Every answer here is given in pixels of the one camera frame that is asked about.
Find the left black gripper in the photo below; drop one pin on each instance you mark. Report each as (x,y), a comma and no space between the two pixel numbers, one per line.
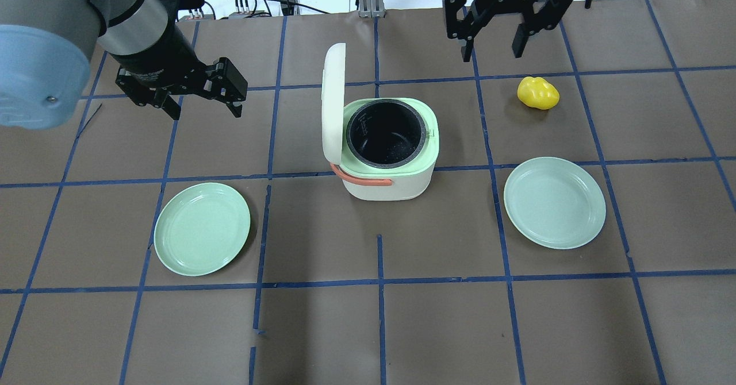
(156,57)

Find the white rice cooker orange handle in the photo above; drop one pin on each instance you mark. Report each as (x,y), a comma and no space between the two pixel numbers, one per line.
(382,150)

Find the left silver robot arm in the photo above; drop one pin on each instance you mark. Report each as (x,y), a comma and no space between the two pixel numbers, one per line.
(47,45)

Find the green plate near right arm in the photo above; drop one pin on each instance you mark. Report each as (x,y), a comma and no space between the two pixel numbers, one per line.
(554,203)

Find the green plate near left arm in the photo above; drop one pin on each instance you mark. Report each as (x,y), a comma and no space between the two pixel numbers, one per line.
(202,229)

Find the yellow toy bell pepper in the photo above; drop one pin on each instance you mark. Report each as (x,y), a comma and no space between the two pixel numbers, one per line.
(538,93)

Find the brown paper table mat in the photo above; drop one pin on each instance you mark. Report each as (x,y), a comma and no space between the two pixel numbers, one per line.
(439,289)

